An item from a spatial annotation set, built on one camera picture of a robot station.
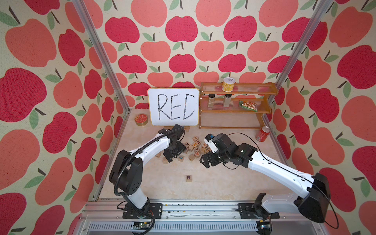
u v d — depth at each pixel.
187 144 0.98
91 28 0.77
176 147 0.73
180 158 0.91
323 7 0.69
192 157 0.92
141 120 1.11
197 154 0.93
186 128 1.06
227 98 0.96
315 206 0.39
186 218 0.74
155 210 0.75
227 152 0.58
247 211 0.72
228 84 0.88
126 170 0.47
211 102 0.97
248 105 0.96
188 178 0.83
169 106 0.98
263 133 0.96
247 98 1.18
